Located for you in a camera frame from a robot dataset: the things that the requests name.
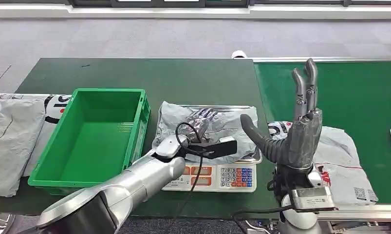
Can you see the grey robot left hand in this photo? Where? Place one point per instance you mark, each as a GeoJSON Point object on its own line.
{"type": "Point", "coordinates": [198, 126]}

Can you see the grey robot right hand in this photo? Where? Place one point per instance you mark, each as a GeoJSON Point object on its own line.
{"type": "Point", "coordinates": [305, 139]}

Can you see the grey parcel bag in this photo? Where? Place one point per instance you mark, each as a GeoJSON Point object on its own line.
{"type": "Point", "coordinates": [227, 126]}

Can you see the white parcel red logo barcode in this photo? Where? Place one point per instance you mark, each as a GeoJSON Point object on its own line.
{"type": "Point", "coordinates": [340, 155]}

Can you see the white electronic scale steel tray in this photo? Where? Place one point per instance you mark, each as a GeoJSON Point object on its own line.
{"type": "Point", "coordinates": [237, 177]}

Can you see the green belt conveyor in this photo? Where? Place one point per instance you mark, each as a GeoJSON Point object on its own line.
{"type": "Point", "coordinates": [359, 97]}

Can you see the white round cap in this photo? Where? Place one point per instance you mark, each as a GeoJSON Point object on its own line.
{"type": "Point", "coordinates": [238, 54]}

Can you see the green plastic crate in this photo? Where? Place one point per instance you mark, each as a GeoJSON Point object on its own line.
{"type": "Point", "coordinates": [85, 139]}

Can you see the large grey parcel dark seam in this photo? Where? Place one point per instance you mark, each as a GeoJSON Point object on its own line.
{"type": "Point", "coordinates": [14, 142]}

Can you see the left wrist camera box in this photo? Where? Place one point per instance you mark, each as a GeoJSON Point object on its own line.
{"type": "Point", "coordinates": [217, 149]}

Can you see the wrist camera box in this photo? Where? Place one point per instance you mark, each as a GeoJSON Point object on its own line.
{"type": "Point", "coordinates": [217, 149]}
{"type": "Point", "coordinates": [313, 198]}

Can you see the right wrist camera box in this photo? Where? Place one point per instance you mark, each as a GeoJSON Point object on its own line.
{"type": "Point", "coordinates": [313, 198]}

